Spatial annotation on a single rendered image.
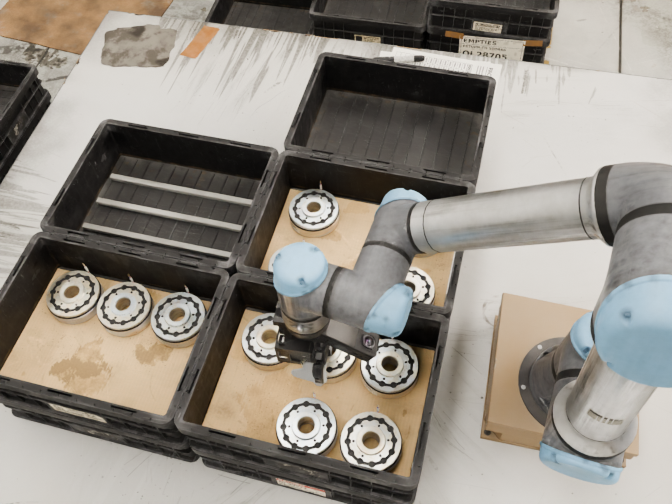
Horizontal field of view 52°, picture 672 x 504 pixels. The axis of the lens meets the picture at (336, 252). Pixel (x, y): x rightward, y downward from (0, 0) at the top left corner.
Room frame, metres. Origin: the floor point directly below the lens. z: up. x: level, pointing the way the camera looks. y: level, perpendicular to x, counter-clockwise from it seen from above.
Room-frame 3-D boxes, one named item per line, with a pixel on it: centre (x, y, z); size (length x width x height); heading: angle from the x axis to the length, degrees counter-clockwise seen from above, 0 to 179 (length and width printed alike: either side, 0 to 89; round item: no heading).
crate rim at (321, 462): (0.46, 0.05, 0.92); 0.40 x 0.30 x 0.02; 72
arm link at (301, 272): (0.50, 0.05, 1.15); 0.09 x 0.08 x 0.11; 66
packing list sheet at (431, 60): (1.35, -0.29, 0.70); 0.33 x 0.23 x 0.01; 73
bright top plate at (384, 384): (0.49, -0.08, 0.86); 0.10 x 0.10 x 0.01
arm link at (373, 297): (0.48, -0.05, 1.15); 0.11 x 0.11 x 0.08; 66
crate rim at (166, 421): (0.59, 0.43, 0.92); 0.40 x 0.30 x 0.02; 72
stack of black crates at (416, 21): (2.03, -0.20, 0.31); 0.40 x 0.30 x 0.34; 73
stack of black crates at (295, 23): (2.15, 0.19, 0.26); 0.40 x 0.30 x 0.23; 74
